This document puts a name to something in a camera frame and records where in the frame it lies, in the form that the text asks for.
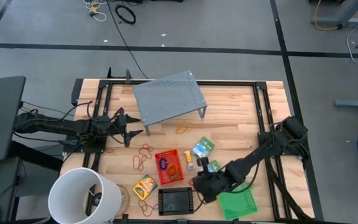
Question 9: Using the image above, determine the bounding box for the orange rubber band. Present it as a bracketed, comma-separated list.
[175, 123, 190, 135]

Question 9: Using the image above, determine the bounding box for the black coiled cable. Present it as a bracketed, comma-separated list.
[114, 4, 137, 26]

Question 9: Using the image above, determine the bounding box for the black sleeved cable bundle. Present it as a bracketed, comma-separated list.
[265, 156, 316, 222]

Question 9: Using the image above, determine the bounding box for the black plastic basket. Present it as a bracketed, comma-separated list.
[157, 187, 195, 217]

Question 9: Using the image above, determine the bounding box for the red plastic basket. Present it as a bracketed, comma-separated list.
[154, 149, 185, 186]

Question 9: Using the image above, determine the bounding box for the green plastic basket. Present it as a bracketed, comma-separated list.
[218, 182, 259, 221]

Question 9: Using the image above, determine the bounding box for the grey desk leg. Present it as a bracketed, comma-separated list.
[310, 0, 358, 29]

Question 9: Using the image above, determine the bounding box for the black metal table frame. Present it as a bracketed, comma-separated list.
[71, 67, 293, 222]

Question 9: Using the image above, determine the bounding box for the round lamp base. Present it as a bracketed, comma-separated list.
[116, 184, 131, 216]

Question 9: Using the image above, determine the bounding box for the yellow cable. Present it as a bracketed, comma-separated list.
[313, 0, 343, 32]

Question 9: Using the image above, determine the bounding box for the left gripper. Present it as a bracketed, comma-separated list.
[114, 113, 144, 148]

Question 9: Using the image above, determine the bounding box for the black desk foot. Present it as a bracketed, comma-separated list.
[8, 139, 64, 172]

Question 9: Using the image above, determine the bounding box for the red spiral coil ring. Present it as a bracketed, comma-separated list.
[165, 162, 178, 175]

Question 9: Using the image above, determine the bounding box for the grey perforated metal riser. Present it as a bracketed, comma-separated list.
[131, 70, 207, 136]

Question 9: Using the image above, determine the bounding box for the small yellow crayon pack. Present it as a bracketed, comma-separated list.
[183, 149, 196, 171]

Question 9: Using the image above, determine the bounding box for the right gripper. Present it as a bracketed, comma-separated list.
[192, 157, 229, 203]

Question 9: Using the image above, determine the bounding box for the white cable bundle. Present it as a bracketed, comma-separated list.
[82, 0, 108, 22]

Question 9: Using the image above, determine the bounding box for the yellow spiral coil ring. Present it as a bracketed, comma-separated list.
[168, 167, 181, 181]

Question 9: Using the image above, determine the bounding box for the long black cable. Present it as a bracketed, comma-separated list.
[106, 0, 149, 80]

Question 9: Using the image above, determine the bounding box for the yellow crayon box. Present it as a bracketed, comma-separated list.
[132, 174, 158, 200]

